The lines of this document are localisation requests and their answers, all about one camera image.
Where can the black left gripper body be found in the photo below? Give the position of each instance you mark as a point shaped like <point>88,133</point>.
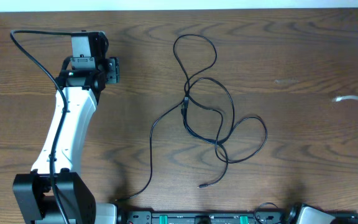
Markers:
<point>113,70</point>

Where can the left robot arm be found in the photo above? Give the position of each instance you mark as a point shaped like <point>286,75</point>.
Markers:
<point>53,191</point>

